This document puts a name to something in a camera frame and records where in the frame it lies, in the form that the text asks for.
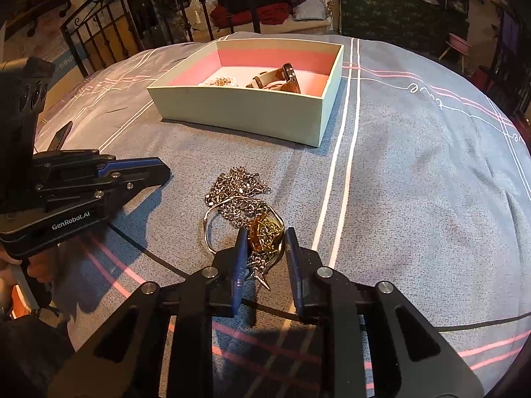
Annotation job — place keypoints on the pink basin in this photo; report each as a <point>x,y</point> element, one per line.
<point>458,41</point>

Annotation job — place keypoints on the red cloth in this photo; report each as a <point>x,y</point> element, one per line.
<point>269,14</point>

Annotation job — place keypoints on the black smartphone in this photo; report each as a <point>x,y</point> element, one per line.
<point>60,137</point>

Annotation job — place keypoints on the mint green jewelry box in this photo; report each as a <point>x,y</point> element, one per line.
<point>232,110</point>

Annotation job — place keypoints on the person's left hand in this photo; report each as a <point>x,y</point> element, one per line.
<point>41,271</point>

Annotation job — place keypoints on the black wall shelf board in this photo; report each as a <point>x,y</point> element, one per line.
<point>45,5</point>

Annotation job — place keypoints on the purple cloth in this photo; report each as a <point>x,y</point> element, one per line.
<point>510,33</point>

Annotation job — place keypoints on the black iron bed frame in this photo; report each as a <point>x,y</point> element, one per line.
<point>254,4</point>

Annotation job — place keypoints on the blue wall sign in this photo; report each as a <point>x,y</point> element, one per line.
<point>70,64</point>

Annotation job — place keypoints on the red bin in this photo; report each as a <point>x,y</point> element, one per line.
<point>482,78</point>

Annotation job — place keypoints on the black iron fence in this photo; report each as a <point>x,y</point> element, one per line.
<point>504,74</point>

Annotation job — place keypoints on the dark clothing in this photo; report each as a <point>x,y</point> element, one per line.
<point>29,360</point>

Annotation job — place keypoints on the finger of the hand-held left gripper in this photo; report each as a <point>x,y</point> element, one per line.
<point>132,163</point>
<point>141,178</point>

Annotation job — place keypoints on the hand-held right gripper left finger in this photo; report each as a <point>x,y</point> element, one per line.
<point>239,273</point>

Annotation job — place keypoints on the green floral cabinet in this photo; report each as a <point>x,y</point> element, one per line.
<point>394,12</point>

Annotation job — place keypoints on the light blue pillow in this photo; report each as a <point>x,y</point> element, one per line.
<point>309,10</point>

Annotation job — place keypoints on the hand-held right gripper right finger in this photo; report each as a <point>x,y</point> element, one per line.
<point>295,273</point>

